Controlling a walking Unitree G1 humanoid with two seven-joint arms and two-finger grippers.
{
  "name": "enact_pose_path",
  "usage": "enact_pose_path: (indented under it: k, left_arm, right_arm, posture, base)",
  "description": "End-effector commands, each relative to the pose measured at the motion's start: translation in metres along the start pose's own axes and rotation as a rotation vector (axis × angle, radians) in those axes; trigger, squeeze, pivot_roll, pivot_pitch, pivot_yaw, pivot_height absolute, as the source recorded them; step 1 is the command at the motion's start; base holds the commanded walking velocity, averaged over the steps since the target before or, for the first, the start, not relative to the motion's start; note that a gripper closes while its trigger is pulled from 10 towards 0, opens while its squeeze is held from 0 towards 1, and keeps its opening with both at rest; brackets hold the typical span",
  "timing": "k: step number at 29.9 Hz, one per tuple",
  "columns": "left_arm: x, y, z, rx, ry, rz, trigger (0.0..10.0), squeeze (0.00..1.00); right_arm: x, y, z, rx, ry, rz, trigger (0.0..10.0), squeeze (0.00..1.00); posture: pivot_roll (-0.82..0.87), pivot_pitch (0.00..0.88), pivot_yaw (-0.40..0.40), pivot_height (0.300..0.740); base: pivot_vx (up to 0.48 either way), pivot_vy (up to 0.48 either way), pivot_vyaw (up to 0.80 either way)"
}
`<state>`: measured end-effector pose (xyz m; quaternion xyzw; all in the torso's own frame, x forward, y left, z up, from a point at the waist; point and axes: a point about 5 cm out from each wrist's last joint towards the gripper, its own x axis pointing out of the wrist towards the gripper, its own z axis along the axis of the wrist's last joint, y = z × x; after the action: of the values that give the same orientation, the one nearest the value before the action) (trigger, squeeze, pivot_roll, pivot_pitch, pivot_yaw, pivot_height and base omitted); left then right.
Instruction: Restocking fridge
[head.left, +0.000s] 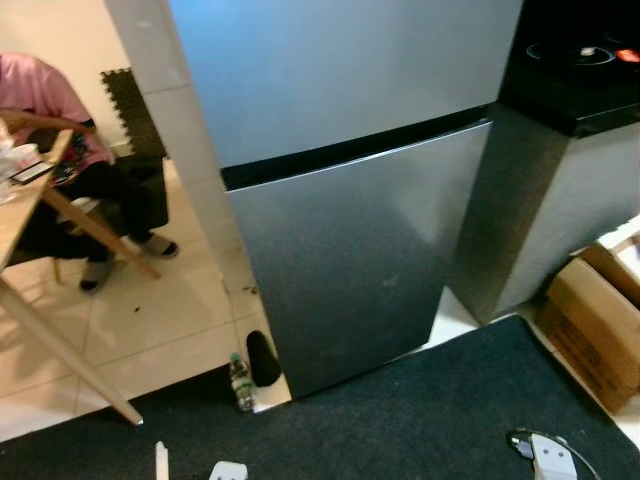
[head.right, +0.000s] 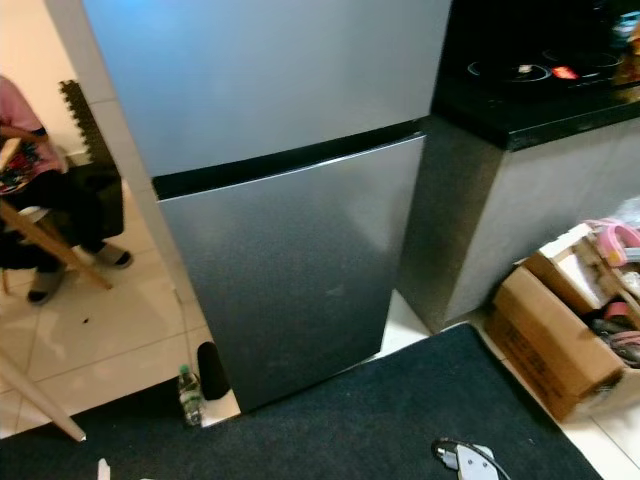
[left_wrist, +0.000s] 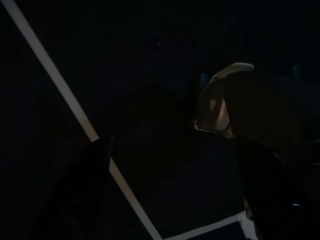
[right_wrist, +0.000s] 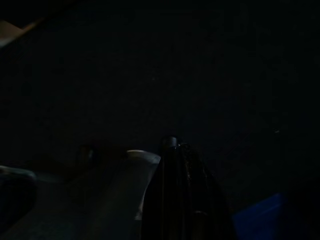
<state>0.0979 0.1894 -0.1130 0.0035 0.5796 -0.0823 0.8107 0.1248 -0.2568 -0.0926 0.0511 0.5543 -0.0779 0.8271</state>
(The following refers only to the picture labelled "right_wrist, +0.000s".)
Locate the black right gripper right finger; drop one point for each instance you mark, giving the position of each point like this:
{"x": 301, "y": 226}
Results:
{"x": 202, "y": 195}

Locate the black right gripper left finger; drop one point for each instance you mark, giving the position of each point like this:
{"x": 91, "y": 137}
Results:
{"x": 165, "y": 190}

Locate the blue box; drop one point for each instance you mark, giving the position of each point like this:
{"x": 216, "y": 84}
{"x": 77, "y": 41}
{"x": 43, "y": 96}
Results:
{"x": 260, "y": 217}

